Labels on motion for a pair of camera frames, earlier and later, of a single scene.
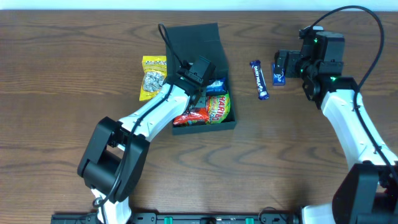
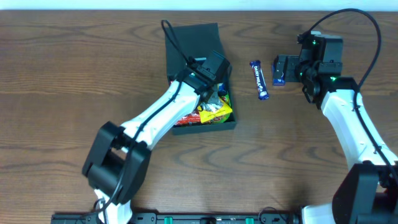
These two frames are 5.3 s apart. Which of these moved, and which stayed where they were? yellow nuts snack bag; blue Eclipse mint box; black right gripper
Moved: yellow nuts snack bag
Stayed: blue Eclipse mint box; black right gripper
